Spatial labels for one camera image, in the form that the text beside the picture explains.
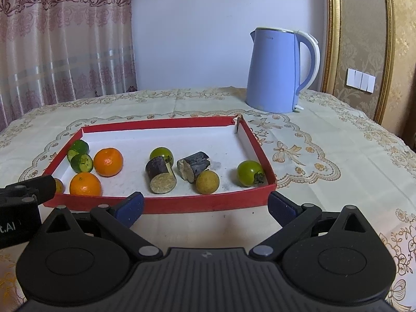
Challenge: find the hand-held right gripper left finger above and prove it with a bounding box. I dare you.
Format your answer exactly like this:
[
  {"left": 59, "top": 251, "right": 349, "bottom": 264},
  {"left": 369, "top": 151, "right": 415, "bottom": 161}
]
[{"left": 42, "top": 191, "right": 164, "bottom": 261}]

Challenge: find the cut green citrus piece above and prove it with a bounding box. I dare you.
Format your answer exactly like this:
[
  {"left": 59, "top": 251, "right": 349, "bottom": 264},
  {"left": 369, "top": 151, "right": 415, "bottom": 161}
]
[
  {"left": 70, "top": 154, "right": 94, "bottom": 173},
  {"left": 67, "top": 140, "right": 89, "bottom": 161}
]

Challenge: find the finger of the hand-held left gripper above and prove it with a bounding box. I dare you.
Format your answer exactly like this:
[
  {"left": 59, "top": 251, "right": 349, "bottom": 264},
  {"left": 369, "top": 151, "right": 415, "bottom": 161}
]
[{"left": 0, "top": 175, "right": 56, "bottom": 206}]

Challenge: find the green tomato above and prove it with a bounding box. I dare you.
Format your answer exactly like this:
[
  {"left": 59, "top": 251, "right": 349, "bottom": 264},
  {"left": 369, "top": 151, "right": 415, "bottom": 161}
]
[
  {"left": 149, "top": 147, "right": 174, "bottom": 166},
  {"left": 237, "top": 160, "right": 265, "bottom": 187}
]

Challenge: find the gold wall moulding frame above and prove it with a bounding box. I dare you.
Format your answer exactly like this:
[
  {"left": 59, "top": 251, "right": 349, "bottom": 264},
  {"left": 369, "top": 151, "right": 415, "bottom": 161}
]
[{"left": 322, "top": 0, "right": 416, "bottom": 127}]

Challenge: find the white wall switch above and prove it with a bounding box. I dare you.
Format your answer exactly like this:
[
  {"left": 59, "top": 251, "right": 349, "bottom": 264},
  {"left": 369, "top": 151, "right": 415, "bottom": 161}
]
[{"left": 346, "top": 68, "right": 376, "bottom": 92}]

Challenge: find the pink patterned curtain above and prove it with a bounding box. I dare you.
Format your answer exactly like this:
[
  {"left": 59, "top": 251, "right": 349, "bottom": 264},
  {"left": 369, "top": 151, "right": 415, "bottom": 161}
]
[{"left": 0, "top": 0, "right": 138, "bottom": 131}]

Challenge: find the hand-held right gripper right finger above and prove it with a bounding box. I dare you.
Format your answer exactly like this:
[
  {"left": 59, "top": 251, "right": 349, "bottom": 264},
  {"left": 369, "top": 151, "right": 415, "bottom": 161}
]
[{"left": 249, "top": 191, "right": 379, "bottom": 261}]

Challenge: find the red cardboard box tray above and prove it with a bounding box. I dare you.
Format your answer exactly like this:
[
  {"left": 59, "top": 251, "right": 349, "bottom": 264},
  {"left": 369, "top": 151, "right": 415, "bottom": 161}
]
[{"left": 43, "top": 115, "right": 277, "bottom": 214}]

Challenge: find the light blue electric kettle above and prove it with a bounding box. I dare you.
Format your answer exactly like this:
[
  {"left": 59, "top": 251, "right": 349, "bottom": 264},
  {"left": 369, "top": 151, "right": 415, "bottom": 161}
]
[{"left": 245, "top": 27, "right": 321, "bottom": 114}]

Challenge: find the orange tangerine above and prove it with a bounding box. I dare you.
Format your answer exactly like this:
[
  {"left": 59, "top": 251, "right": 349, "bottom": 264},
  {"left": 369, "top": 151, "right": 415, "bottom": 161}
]
[
  {"left": 93, "top": 147, "right": 124, "bottom": 178},
  {"left": 69, "top": 172, "right": 102, "bottom": 197}
]

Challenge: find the dark purple sugarcane piece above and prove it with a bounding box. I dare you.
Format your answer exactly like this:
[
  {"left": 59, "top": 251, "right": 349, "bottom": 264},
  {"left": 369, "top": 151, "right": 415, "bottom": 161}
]
[
  {"left": 145, "top": 156, "right": 177, "bottom": 195},
  {"left": 177, "top": 151, "right": 211, "bottom": 183}
]

